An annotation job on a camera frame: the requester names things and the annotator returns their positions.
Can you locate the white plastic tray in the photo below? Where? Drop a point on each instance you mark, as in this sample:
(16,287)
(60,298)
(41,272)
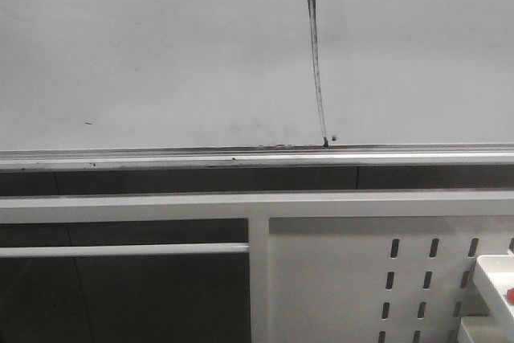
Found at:
(493,277)

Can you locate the white metal frame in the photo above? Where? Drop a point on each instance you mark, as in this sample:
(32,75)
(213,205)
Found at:
(171,268)

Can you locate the white perforated pegboard panel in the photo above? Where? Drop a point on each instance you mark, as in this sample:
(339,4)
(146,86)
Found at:
(378,279)

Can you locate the small red object in tray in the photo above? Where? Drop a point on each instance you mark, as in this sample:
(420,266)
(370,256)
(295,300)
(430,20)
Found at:
(510,296)

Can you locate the white box lower right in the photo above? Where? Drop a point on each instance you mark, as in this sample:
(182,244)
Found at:
(471,329)

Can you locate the white whiteboard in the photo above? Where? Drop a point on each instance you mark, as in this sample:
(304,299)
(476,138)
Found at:
(126,83)

